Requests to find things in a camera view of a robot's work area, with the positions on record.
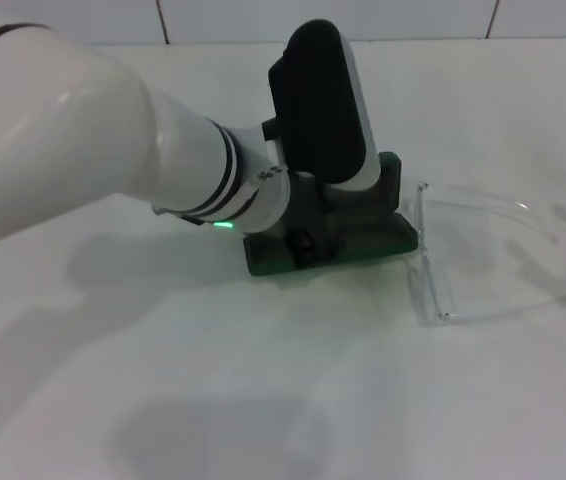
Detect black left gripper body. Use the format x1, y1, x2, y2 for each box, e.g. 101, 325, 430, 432
285, 225, 348, 270

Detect clear plastic glasses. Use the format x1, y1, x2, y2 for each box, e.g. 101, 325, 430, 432
402, 179, 566, 329

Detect dark green glasses case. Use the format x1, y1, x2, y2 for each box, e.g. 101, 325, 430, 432
242, 151, 420, 278

